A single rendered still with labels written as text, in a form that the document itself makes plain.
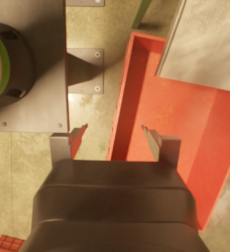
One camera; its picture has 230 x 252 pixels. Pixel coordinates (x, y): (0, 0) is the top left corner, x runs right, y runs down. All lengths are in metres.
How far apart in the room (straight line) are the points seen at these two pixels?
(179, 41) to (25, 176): 1.49
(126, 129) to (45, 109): 0.45
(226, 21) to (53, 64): 0.34
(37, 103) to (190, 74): 0.34
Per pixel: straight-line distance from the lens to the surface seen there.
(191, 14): 0.41
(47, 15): 0.37
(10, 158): 1.63
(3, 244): 2.10
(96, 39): 1.28
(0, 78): 0.29
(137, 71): 0.72
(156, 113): 0.75
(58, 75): 0.36
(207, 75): 0.48
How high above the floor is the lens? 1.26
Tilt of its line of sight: 74 degrees down
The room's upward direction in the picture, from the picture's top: 179 degrees clockwise
